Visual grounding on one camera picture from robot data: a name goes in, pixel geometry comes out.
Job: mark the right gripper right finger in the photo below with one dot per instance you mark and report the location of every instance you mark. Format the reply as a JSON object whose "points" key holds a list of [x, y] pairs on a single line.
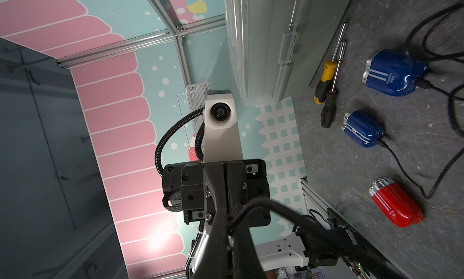
{"points": [[245, 261]]}

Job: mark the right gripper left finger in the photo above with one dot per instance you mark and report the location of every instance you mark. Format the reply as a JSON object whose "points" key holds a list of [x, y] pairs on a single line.
{"points": [[214, 262]]}

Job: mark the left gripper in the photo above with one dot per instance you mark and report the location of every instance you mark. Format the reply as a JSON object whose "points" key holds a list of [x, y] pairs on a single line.
{"points": [[213, 191]]}

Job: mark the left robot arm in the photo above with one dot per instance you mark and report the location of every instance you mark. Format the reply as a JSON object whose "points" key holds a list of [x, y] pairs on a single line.
{"points": [[309, 245]]}

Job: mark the orange black screwdriver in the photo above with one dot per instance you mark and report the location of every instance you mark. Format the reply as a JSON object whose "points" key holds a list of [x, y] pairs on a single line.
{"points": [[329, 110]]}

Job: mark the yellow black screwdriver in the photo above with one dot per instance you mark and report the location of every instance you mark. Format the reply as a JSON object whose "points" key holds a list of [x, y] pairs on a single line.
{"points": [[329, 70]]}

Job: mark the clear plastic storage box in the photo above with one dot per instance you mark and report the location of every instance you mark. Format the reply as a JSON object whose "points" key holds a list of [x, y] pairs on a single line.
{"points": [[276, 46]]}

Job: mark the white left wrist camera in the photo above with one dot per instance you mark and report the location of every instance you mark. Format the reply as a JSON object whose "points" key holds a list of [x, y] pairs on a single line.
{"points": [[221, 136]]}

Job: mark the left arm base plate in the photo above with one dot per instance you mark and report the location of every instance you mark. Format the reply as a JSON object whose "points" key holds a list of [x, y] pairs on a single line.
{"points": [[353, 238]]}

